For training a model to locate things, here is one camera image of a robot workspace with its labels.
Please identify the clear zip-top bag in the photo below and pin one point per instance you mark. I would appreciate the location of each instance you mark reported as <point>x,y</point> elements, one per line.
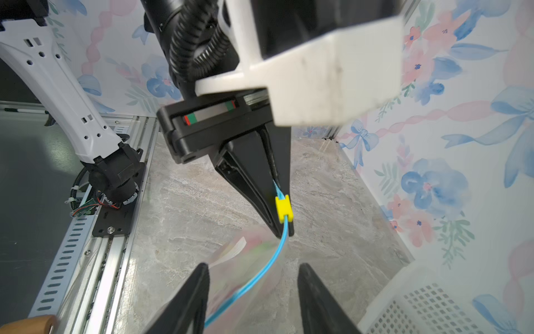
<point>246,269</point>

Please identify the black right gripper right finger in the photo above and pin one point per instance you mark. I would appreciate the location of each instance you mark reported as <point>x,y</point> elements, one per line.
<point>320,313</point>

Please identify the white plastic basket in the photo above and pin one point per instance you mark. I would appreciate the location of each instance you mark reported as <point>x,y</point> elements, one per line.
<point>417,301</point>

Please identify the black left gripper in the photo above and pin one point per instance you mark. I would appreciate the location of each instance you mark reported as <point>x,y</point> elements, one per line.
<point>253,163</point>

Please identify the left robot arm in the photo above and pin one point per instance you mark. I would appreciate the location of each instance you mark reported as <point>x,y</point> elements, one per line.
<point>28,47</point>

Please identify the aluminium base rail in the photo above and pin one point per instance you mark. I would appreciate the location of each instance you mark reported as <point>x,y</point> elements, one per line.
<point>85,281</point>

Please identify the aluminium corner post right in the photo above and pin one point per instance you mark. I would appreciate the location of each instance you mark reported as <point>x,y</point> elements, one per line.
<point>407,9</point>

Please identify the wooden handled roller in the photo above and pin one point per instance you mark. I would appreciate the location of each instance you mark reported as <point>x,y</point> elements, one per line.
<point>36,325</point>

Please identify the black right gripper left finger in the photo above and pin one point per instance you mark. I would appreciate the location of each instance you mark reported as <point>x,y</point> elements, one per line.
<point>186,311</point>

